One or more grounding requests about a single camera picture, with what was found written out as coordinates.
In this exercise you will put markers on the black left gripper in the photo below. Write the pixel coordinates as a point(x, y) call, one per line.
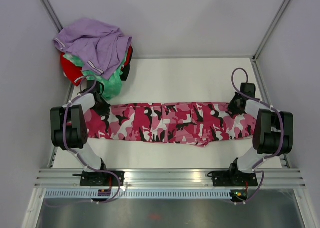
point(105, 111)

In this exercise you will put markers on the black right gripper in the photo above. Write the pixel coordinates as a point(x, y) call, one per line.
point(231, 107)

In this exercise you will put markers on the pink camouflage trousers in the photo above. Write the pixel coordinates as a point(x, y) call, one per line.
point(193, 123)

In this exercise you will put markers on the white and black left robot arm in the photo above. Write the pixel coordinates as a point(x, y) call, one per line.
point(68, 126)

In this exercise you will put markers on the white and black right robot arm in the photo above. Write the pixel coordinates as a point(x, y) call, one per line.
point(273, 132)

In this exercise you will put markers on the green tie-dye garment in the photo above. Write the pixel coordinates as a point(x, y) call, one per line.
point(110, 87)

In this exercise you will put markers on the red garment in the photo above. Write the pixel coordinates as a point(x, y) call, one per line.
point(71, 71)

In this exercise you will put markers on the black garment in pile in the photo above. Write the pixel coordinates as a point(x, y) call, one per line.
point(126, 66)

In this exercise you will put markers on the purple shirt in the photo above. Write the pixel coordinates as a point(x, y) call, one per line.
point(101, 46)

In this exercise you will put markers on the aluminium left side rail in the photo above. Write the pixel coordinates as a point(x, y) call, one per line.
point(55, 145)

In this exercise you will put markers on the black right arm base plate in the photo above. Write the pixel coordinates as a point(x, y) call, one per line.
point(225, 178)

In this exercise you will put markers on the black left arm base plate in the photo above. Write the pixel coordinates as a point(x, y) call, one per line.
point(101, 179)

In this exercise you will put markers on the white slotted cable duct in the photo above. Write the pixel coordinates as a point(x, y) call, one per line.
point(140, 193)

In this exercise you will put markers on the aluminium front rail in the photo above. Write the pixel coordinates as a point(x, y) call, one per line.
point(270, 178)

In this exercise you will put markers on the aluminium right corner post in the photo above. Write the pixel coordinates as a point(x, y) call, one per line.
point(274, 23)

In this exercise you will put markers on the aluminium corner post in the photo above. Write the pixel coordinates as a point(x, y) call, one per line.
point(274, 23)
point(52, 14)

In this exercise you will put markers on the aluminium left corner post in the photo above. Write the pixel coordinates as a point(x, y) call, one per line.
point(52, 14)

